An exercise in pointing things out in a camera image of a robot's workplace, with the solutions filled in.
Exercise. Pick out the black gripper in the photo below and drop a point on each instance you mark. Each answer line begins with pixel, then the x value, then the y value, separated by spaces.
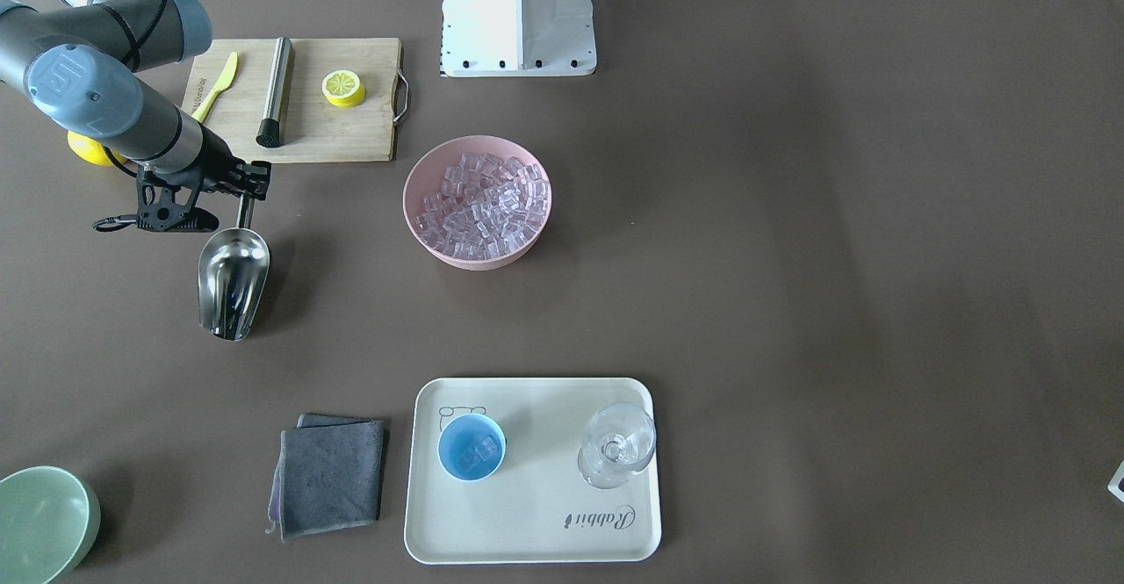
pixel 217 166

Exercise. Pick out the steel ice scoop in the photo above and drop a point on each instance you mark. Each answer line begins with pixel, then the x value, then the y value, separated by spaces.
pixel 234 265

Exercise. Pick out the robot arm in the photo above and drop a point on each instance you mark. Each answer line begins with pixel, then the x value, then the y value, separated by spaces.
pixel 80 65

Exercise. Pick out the clear ice cubes pile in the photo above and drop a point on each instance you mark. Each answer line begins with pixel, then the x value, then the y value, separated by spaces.
pixel 484 207

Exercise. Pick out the light blue cup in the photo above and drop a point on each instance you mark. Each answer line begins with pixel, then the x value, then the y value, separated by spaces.
pixel 455 443

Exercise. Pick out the ice cubes in cup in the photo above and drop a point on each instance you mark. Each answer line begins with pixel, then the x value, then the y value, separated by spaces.
pixel 488 450

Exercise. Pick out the lower yellow lemon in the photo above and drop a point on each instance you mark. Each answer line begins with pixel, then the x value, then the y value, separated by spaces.
pixel 92 151

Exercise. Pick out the steel muddler black tip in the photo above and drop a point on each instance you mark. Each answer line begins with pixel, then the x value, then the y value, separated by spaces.
pixel 269 127

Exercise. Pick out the yellow plastic knife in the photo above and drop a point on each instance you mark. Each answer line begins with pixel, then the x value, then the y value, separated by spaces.
pixel 222 83

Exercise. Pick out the bamboo cutting board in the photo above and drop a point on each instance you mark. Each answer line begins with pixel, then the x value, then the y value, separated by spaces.
pixel 312 129

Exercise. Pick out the half lemon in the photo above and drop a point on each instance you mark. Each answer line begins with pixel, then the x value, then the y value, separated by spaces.
pixel 343 88

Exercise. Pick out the pink bowl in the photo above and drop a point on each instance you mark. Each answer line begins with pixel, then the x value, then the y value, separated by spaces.
pixel 425 175

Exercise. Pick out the grey folded cloth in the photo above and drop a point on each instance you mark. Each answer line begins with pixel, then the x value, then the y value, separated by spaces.
pixel 328 476

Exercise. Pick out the mint green bowl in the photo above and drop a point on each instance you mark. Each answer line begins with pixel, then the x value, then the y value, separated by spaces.
pixel 50 519

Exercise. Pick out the beige serving tray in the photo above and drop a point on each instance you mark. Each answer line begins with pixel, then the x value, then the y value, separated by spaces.
pixel 536 508

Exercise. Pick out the clear wine glass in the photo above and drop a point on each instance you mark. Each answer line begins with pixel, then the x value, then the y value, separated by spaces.
pixel 618 442

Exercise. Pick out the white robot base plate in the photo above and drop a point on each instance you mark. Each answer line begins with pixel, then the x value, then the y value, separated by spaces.
pixel 517 38

